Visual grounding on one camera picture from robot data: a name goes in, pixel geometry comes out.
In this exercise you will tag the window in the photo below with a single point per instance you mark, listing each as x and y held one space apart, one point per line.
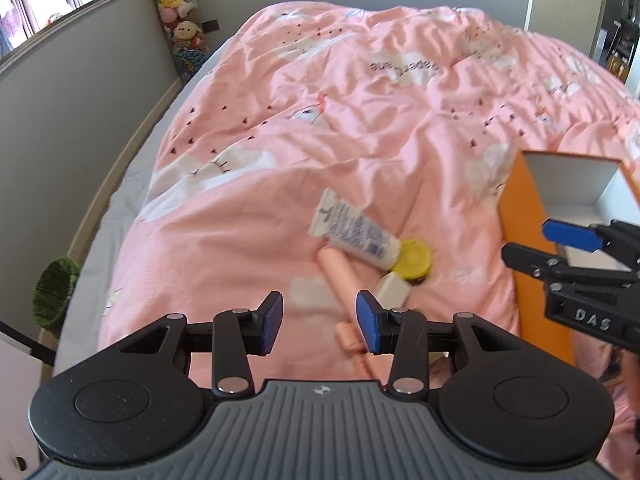
45 0

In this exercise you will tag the dark wall socket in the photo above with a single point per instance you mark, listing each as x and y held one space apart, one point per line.
210 25

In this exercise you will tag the white door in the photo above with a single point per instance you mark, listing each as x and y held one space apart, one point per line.
565 0

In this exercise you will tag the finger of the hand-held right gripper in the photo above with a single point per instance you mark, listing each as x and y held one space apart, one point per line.
572 234
525 259

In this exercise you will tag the white cream tube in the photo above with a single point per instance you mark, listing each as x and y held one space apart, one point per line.
350 230

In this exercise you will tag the green woven basket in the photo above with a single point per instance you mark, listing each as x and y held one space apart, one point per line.
52 292

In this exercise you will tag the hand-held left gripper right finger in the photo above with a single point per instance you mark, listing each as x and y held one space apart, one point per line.
367 322

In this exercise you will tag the pink selfie stick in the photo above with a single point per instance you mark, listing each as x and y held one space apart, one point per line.
340 275

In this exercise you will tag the small beige box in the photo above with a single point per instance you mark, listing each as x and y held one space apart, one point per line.
392 287

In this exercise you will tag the black shelf unit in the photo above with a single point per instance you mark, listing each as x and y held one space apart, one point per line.
622 50

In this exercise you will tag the stack of plush toys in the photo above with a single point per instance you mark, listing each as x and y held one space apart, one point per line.
175 0

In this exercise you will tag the white bed sheet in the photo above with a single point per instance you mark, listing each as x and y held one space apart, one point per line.
115 220

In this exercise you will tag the pink printed blanket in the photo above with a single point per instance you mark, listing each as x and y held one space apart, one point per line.
300 135

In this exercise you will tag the white cabinet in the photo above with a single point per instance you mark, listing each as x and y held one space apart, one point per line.
17 410

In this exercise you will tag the orange cardboard box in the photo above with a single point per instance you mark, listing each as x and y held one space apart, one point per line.
520 200

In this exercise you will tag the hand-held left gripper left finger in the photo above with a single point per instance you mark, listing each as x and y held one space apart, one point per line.
270 325

